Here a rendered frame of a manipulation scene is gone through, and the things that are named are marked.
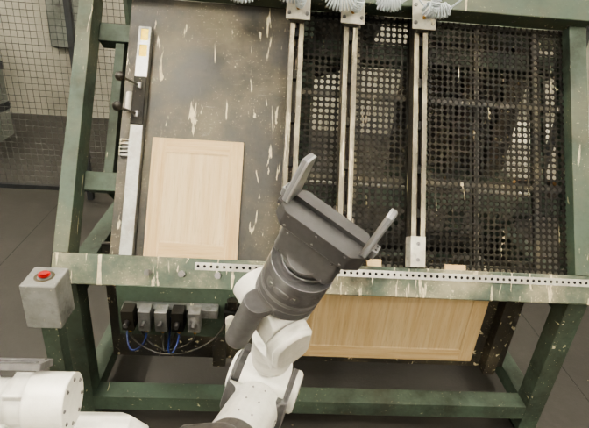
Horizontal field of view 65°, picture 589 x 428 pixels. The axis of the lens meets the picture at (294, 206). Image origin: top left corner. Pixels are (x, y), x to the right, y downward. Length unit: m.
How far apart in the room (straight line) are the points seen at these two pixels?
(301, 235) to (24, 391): 0.35
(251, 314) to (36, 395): 0.25
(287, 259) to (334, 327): 1.78
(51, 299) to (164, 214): 0.51
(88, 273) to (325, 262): 1.53
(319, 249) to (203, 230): 1.42
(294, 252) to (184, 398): 1.83
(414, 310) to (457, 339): 0.30
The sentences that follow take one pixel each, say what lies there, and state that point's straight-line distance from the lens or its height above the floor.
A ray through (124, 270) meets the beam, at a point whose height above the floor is 0.86.
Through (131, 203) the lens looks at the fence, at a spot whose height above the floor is 1.08.
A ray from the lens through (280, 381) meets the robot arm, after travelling 0.88.
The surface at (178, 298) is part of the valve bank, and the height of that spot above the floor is 0.76.
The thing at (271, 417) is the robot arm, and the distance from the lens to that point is 0.83.
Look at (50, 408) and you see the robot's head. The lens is 0.62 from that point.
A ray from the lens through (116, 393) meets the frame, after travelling 2.41.
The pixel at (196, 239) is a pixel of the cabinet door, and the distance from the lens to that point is 1.93.
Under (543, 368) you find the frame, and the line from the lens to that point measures 2.51.
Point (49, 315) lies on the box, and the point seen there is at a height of 0.81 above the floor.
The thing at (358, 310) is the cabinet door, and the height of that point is 0.54.
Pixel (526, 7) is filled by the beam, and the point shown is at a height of 1.90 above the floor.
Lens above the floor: 1.91
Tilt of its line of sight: 25 degrees down
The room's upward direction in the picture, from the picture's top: 5 degrees clockwise
